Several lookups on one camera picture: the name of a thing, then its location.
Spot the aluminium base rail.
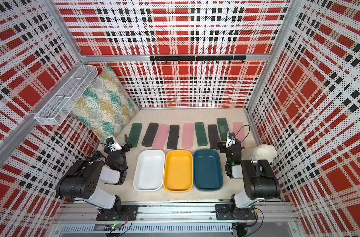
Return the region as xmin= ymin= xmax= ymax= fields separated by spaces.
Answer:
xmin=53 ymin=199 xmax=298 ymax=224

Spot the white storage tray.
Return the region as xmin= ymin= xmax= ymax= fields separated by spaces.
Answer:
xmin=133 ymin=150 xmax=166 ymax=192

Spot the pink pencil case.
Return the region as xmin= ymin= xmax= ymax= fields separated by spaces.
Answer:
xmin=233 ymin=121 xmax=246 ymax=147
xmin=182 ymin=123 xmax=194 ymax=149
xmin=152 ymin=124 xmax=170 ymax=150

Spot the black pencil case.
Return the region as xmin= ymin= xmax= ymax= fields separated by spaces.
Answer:
xmin=167 ymin=124 xmax=180 ymax=150
xmin=141 ymin=122 xmax=159 ymax=147
xmin=208 ymin=124 xmax=220 ymax=149

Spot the white plush seal toy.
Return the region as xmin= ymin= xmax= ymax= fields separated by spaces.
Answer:
xmin=241 ymin=144 xmax=278 ymax=164

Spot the patterned throw pillow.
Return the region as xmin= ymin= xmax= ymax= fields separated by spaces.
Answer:
xmin=70 ymin=65 xmax=139 ymax=141

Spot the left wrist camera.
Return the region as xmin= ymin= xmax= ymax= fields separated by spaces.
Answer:
xmin=106 ymin=136 xmax=122 ymax=152

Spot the white wire mesh shelf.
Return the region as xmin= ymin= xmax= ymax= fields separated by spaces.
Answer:
xmin=35 ymin=64 xmax=98 ymax=126

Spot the teal storage tray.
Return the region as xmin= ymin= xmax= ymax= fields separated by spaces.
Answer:
xmin=193 ymin=149 xmax=223 ymax=192

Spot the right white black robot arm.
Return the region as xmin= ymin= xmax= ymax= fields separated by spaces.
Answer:
xmin=215 ymin=142 xmax=280 ymax=220

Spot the yellow storage tray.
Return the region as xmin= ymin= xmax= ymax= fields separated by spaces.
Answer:
xmin=163 ymin=150 xmax=193 ymax=192

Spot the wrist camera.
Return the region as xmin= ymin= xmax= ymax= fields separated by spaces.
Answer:
xmin=106 ymin=136 xmax=122 ymax=152
xmin=226 ymin=131 xmax=236 ymax=148

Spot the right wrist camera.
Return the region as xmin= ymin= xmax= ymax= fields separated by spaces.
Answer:
xmin=226 ymin=131 xmax=236 ymax=148

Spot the black hook rail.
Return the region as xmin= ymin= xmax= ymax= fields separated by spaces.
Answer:
xmin=149 ymin=55 xmax=247 ymax=63

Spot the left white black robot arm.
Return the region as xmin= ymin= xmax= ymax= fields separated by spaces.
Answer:
xmin=55 ymin=135 xmax=138 ymax=222

